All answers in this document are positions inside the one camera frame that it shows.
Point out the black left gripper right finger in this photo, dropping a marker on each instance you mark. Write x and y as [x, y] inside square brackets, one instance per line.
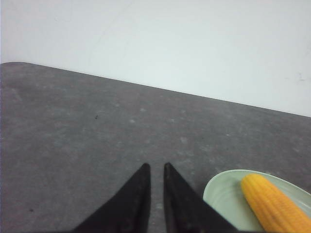
[185, 211]

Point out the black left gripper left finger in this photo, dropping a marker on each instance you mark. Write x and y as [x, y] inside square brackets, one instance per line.
[128, 211]

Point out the yellow corn cob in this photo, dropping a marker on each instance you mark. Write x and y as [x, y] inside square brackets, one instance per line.
[275, 211]

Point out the green oval plate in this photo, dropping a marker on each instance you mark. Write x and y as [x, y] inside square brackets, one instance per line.
[223, 193]

